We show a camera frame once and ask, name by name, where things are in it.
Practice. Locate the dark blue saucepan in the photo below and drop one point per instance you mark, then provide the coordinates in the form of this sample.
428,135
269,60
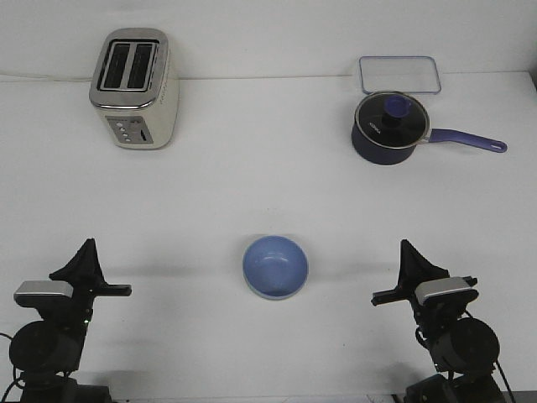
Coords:
384,156

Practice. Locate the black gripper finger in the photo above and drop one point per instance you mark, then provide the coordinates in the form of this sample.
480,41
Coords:
415,268
84,266

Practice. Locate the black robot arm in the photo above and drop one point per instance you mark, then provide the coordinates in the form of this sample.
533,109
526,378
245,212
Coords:
46,352
463,349

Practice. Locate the clear container lid blue rim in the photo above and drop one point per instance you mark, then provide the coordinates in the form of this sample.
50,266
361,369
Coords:
413,74

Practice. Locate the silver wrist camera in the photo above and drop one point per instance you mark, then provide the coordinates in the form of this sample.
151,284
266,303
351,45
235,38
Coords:
433,291
41,294

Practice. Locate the glass pot lid blue knob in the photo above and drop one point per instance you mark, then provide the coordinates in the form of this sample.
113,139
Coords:
393,120

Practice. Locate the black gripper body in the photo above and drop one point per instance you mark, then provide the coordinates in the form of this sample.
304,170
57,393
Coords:
434,319
77,311

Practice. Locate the cream silver toaster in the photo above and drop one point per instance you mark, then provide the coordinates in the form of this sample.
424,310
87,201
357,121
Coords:
134,88

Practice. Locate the blue bowl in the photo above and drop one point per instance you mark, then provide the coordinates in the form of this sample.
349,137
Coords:
275,267

